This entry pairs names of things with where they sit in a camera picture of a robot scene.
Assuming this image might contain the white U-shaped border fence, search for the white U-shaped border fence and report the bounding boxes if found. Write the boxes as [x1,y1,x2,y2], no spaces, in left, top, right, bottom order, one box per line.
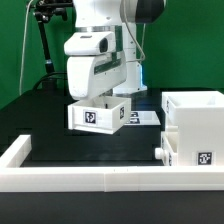
[0,135,224,192]

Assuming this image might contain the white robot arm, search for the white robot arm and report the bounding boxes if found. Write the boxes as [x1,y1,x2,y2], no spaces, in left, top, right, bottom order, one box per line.
[64,0,166,100]

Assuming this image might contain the white drawer box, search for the white drawer box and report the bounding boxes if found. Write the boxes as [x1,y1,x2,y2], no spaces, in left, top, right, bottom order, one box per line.
[68,96,131,134]
[155,132,178,166]

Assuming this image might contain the white front drawer box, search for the white front drawer box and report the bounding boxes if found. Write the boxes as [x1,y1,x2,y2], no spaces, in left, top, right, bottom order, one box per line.
[155,132,178,166]

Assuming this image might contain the white thin cable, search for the white thin cable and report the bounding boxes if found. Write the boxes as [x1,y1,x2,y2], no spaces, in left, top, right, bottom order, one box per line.
[18,0,36,96]

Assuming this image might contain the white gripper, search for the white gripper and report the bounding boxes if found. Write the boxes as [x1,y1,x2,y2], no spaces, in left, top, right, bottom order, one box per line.
[67,53,127,100]

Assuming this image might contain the black base cables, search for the black base cables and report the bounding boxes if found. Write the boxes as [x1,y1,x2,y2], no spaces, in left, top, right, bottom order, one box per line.
[32,71,69,91]

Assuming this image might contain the white marker tag plate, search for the white marker tag plate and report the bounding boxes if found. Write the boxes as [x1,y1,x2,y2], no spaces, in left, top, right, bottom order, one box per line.
[127,111,160,126]

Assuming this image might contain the black camera stand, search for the black camera stand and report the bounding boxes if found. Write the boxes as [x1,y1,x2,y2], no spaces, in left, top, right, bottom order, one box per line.
[25,0,75,90]

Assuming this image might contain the white drawer cabinet frame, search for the white drawer cabinet frame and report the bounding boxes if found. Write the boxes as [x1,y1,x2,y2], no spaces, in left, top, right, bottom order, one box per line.
[161,91,224,166]

